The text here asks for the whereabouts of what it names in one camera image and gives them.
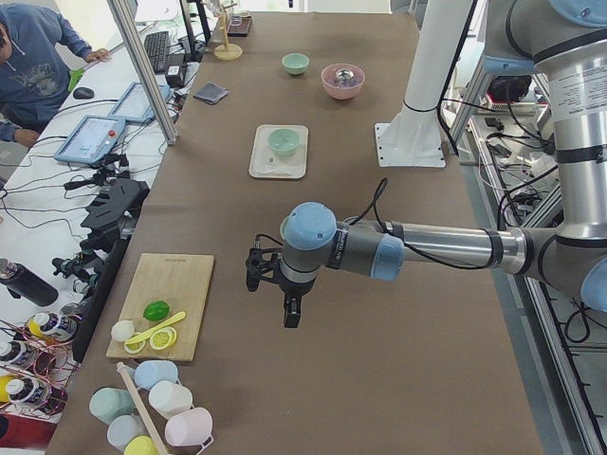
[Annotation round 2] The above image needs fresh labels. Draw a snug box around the grey folded cloth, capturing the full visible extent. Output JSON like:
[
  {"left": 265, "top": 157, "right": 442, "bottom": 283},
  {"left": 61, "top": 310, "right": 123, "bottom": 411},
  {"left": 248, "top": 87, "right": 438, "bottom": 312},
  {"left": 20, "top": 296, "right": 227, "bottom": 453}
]
[{"left": 193, "top": 82, "right": 230, "bottom": 105}]

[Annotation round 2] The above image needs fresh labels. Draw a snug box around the aluminium frame post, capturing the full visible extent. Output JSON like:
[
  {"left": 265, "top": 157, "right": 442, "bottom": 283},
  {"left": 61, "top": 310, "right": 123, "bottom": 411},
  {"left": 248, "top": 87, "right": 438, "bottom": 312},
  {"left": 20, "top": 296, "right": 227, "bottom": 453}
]
[{"left": 107, "top": 0, "right": 177, "bottom": 146}]

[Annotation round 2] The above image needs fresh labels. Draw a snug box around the black power adapter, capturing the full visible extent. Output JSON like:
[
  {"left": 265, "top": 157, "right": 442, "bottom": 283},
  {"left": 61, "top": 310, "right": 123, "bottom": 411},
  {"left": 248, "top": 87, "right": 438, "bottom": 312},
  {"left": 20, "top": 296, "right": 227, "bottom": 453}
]
[{"left": 165, "top": 53, "right": 187, "bottom": 88}]

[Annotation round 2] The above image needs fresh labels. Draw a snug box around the black water bottle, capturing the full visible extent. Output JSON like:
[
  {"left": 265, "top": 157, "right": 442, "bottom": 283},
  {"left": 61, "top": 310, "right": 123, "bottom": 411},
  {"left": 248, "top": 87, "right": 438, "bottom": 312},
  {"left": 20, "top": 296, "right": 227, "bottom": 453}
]
[{"left": 1, "top": 258, "right": 59, "bottom": 307}]

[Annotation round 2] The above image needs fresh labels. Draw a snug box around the copper wire basket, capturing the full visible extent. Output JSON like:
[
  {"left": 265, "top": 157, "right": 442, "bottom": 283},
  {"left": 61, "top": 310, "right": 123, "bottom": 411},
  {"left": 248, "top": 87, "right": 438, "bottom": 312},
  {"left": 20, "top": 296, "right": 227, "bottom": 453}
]
[{"left": 1, "top": 313, "right": 80, "bottom": 420}]

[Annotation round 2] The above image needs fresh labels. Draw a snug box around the green bowl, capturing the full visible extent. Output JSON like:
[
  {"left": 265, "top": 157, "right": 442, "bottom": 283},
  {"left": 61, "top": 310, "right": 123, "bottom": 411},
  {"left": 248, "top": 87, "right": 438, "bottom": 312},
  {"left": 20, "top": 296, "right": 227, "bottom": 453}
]
[
  {"left": 267, "top": 128, "right": 300, "bottom": 156},
  {"left": 281, "top": 52, "right": 310, "bottom": 76}
]

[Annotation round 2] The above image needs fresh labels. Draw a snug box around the pink cup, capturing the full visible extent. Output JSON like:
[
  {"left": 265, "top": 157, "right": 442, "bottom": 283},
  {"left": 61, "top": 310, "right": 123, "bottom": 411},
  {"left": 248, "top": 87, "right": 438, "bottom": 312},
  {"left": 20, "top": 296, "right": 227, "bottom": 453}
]
[{"left": 165, "top": 407, "right": 213, "bottom": 446}]

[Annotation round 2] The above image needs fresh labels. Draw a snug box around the lemon slice left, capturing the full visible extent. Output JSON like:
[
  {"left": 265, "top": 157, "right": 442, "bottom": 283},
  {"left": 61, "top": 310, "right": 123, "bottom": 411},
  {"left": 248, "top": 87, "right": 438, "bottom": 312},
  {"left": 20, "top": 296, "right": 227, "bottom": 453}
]
[{"left": 123, "top": 339, "right": 146, "bottom": 355}]

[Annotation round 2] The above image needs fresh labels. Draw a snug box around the bottle middle dark label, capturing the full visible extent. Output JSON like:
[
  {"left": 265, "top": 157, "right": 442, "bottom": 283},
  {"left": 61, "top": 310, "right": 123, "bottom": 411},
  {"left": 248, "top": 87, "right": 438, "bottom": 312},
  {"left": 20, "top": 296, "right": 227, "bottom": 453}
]
[{"left": 1, "top": 340, "right": 38, "bottom": 370}]

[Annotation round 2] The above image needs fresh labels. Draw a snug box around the white cup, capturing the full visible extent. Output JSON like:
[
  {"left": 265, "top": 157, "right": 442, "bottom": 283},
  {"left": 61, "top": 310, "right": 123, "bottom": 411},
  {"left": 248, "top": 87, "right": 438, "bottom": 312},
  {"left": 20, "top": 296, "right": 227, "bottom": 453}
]
[{"left": 148, "top": 380, "right": 193, "bottom": 419}]

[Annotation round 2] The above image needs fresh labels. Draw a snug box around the dark wooden tray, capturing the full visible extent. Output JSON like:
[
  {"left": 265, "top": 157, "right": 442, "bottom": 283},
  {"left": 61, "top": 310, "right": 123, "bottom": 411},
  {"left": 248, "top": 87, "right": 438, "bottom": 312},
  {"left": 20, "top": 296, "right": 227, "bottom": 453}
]
[{"left": 228, "top": 15, "right": 252, "bottom": 37}]

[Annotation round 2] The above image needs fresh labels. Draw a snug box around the yellow plastic knife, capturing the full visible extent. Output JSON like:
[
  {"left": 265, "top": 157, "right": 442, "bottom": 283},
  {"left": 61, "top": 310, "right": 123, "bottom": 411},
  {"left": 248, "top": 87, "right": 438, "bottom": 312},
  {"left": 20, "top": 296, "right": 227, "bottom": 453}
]
[{"left": 125, "top": 311, "right": 187, "bottom": 344}]

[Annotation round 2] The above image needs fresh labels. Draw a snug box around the person in blue hoodie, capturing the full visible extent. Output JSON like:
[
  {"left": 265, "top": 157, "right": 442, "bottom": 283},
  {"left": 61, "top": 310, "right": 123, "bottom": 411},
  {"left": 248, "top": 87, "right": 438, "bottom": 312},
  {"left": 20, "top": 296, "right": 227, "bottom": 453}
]
[{"left": 1, "top": 3, "right": 109, "bottom": 148}]

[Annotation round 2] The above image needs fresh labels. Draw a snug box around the black gripper holder rack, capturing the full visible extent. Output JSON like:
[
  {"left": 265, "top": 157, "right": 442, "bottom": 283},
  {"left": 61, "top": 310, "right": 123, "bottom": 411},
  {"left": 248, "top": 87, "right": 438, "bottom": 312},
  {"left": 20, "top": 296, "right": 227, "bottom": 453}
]
[{"left": 52, "top": 154, "right": 150, "bottom": 363}]

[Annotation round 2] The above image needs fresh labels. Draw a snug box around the green lime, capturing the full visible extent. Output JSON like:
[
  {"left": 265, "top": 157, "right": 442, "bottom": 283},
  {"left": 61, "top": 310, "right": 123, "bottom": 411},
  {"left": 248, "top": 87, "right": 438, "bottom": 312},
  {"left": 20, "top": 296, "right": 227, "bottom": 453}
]
[{"left": 142, "top": 300, "right": 171, "bottom": 321}]

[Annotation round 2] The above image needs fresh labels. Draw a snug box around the yellow bottle upper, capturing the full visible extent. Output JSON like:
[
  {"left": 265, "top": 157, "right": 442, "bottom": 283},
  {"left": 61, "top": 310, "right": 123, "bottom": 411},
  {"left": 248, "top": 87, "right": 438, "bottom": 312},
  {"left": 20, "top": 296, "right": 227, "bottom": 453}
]
[{"left": 30, "top": 312, "right": 78, "bottom": 342}]

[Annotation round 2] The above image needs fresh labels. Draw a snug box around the cream rectangular tray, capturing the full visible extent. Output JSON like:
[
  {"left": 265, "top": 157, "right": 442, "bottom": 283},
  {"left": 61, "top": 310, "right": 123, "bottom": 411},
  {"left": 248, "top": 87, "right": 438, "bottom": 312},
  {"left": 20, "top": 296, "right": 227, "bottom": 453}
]
[{"left": 248, "top": 124, "right": 308, "bottom": 180}]

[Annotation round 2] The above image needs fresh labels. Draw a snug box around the black computer mouse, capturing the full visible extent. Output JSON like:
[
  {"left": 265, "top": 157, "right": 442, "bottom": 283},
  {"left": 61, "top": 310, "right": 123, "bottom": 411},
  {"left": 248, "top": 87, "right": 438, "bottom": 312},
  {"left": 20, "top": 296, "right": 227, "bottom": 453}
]
[{"left": 72, "top": 87, "right": 95, "bottom": 100}]

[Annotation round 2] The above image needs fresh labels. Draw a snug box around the yellow bottle lower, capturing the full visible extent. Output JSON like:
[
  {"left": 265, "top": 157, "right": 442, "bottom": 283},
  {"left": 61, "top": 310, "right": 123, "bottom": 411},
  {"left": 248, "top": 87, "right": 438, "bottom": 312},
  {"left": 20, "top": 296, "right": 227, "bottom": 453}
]
[{"left": 5, "top": 377, "right": 50, "bottom": 409}]

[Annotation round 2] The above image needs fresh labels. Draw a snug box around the wooden stand with base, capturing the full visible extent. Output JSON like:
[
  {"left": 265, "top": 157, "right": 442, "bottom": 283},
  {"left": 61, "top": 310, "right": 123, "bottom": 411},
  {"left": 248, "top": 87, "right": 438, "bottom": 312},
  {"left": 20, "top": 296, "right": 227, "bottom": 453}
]
[{"left": 204, "top": 0, "right": 243, "bottom": 61}]

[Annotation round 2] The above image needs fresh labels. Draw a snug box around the yellow bottle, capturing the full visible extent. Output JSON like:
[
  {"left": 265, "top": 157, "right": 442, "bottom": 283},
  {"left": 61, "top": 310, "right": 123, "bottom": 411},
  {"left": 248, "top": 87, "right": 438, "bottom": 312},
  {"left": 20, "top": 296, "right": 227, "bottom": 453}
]
[
  {"left": 30, "top": 312, "right": 78, "bottom": 342},
  {"left": 5, "top": 377, "right": 50, "bottom": 409}
]

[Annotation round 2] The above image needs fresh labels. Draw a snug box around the teach pendant tablet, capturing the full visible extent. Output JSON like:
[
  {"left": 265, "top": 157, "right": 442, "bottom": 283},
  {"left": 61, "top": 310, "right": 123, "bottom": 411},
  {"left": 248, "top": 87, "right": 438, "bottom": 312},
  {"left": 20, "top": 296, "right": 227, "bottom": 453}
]
[
  {"left": 108, "top": 82, "right": 155, "bottom": 124},
  {"left": 54, "top": 116, "right": 126, "bottom": 164}
]

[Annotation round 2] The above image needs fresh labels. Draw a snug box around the pink bowl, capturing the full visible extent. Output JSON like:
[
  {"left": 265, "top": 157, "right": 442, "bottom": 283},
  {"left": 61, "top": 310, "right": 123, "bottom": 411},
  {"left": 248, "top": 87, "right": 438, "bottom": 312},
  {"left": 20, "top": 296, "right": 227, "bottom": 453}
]
[{"left": 321, "top": 63, "right": 365, "bottom": 100}]

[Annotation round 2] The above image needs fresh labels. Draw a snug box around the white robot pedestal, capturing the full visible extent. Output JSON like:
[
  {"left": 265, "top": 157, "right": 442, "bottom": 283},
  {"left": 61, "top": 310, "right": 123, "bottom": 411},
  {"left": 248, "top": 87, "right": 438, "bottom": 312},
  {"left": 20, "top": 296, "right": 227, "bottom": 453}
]
[{"left": 375, "top": 0, "right": 476, "bottom": 168}]

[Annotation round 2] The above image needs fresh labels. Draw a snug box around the white lemon end piece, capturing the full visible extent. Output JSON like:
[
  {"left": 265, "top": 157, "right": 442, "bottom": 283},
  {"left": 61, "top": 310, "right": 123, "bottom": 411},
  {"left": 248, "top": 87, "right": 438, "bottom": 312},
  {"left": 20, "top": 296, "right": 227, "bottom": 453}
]
[{"left": 111, "top": 319, "right": 136, "bottom": 342}]

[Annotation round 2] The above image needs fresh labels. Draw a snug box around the light blue cup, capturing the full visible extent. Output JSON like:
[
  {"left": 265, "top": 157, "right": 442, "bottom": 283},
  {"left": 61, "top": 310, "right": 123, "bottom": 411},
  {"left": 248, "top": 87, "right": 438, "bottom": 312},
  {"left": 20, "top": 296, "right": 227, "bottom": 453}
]
[{"left": 134, "top": 360, "right": 178, "bottom": 390}]

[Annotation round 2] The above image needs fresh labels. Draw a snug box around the lemon slice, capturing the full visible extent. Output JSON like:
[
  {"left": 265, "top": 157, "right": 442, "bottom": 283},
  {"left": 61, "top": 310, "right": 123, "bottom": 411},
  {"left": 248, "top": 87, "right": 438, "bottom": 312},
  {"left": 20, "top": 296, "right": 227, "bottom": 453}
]
[
  {"left": 149, "top": 326, "right": 177, "bottom": 351},
  {"left": 123, "top": 339, "right": 146, "bottom": 355}
]

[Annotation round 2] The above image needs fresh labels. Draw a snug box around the wooden cutting board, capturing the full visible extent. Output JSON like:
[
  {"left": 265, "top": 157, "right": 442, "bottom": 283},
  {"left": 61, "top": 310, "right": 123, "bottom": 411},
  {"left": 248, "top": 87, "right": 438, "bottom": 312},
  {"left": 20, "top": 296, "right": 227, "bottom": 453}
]
[{"left": 106, "top": 253, "right": 214, "bottom": 362}]

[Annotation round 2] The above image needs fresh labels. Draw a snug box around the teach pendant tablet near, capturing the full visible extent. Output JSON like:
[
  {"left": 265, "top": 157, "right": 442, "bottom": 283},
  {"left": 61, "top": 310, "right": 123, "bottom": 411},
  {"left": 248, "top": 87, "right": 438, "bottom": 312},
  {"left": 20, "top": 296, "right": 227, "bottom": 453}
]
[{"left": 54, "top": 116, "right": 126, "bottom": 164}]

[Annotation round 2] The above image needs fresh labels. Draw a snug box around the lemon slice right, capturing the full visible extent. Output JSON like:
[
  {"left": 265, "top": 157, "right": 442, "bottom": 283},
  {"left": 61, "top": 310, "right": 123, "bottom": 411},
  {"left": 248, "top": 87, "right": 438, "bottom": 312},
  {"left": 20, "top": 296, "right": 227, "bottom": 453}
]
[{"left": 149, "top": 326, "right": 177, "bottom": 351}]

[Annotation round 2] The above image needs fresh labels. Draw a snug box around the black keyboard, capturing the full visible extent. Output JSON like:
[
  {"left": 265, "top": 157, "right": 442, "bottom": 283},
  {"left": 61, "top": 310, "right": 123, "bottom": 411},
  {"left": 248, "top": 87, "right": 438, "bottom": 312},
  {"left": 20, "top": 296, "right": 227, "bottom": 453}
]
[{"left": 143, "top": 31, "right": 170, "bottom": 74}]

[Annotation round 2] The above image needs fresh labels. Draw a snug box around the yellow cup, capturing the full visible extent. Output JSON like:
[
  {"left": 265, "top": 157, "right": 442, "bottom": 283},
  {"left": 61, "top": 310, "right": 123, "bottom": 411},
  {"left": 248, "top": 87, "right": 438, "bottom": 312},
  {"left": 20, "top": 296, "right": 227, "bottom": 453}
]
[{"left": 123, "top": 435, "right": 159, "bottom": 455}]

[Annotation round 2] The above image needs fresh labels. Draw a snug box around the mint green cup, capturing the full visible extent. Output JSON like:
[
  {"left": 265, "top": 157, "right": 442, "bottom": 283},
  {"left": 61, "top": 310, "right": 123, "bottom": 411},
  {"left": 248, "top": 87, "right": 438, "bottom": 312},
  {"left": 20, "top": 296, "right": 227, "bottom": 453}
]
[{"left": 89, "top": 388, "right": 135, "bottom": 425}]

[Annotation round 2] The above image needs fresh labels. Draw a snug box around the teach pendant tablet far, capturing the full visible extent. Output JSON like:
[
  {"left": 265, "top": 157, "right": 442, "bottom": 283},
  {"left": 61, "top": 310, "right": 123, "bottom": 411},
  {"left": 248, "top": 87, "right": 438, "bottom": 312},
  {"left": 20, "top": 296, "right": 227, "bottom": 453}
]
[{"left": 108, "top": 82, "right": 155, "bottom": 124}]

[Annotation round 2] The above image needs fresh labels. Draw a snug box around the pale blue cup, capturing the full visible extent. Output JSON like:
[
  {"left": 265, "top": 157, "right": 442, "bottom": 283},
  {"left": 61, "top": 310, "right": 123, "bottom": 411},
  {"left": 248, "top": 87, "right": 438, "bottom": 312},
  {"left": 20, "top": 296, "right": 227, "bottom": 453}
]
[{"left": 106, "top": 414, "right": 147, "bottom": 452}]

